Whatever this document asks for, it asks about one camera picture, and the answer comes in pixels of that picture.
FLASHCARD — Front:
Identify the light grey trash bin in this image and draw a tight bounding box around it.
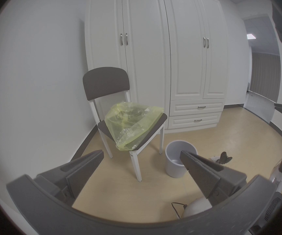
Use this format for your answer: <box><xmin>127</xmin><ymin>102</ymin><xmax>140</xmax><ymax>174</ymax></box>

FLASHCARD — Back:
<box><xmin>165</xmin><ymin>141</ymin><xmax>198</xmax><ymax>178</ymax></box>

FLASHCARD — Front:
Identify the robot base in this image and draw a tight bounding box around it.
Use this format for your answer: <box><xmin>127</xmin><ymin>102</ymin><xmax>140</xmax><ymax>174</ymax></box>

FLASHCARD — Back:
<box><xmin>182</xmin><ymin>135</ymin><xmax>282</xmax><ymax>233</ymax></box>

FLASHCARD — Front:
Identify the white wardrobe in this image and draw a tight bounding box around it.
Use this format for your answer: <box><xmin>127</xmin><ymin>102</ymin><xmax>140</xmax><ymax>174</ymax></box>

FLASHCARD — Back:
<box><xmin>85</xmin><ymin>0</ymin><xmax>230</xmax><ymax>134</ymax></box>

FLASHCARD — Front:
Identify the black cable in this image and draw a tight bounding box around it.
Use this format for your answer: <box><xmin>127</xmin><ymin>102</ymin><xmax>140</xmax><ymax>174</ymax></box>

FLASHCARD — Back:
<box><xmin>172</xmin><ymin>202</ymin><xmax>188</xmax><ymax>219</ymax></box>

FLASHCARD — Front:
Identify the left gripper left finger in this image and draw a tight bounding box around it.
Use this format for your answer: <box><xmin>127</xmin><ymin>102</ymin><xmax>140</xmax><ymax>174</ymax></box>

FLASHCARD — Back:
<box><xmin>34</xmin><ymin>149</ymin><xmax>105</xmax><ymax>207</ymax></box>

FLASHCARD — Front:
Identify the yellow plastic bag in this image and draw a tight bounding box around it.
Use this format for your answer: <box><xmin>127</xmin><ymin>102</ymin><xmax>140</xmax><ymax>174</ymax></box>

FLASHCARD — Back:
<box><xmin>104</xmin><ymin>102</ymin><xmax>164</xmax><ymax>152</ymax></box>

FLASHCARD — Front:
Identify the grey curtain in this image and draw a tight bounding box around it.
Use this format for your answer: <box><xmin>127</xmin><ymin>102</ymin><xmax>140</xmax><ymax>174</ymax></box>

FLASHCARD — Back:
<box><xmin>250</xmin><ymin>52</ymin><xmax>281</xmax><ymax>102</ymax></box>

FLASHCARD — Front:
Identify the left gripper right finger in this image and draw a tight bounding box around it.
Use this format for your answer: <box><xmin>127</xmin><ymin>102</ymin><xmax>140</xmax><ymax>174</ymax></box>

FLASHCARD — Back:
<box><xmin>179</xmin><ymin>150</ymin><xmax>248</xmax><ymax>208</ymax></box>

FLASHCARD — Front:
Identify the grey padded white chair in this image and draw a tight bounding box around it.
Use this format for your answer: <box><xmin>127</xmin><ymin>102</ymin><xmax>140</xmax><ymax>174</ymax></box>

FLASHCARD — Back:
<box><xmin>83</xmin><ymin>67</ymin><xmax>168</xmax><ymax>182</ymax></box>

